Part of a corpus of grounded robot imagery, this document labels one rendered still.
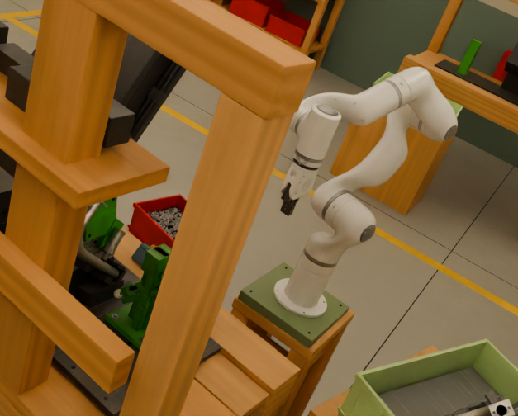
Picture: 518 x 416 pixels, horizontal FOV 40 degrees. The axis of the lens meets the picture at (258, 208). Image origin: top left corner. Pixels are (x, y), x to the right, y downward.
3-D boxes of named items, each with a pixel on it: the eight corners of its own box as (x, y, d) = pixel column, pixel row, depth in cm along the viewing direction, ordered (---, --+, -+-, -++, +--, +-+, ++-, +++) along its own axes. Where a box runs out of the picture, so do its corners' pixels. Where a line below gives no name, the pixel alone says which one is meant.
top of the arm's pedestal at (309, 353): (279, 272, 261) (282, 263, 259) (351, 320, 250) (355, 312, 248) (230, 306, 235) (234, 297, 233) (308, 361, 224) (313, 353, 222)
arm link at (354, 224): (320, 242, 238) (349, 183, 227) (358, 276, 227) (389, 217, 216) (296, 247, 230) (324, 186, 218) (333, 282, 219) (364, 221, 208)
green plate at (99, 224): (97, 222, 209) (98, 155, 201) (116, 231, 205) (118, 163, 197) (66, 233, 201) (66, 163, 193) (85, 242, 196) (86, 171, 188)
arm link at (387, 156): (332, 230, 215) (298, 200, 224) (348, 239, 225) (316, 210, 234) (439, 101, 209) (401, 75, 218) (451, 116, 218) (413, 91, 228)
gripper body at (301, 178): (308, 169, 188) (294, 203, 193) (327, 162, 196) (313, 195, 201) (287, 155, 191) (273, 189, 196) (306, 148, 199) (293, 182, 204)
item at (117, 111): (83, 109, 155) (89, 80, 151) (129, 143, 149) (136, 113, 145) (57, 114, 149) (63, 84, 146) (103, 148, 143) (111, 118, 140)
